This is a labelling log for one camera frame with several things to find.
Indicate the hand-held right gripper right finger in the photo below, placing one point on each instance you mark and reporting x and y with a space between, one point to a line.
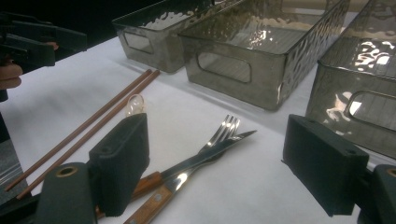
323 165

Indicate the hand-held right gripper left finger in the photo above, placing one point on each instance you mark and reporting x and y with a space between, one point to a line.
120 168

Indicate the grey translucent plastic bin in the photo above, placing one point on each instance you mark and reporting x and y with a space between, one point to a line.
330 93
264 93
168 59

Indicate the metal floor rail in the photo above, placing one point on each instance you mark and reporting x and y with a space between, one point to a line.
9 177

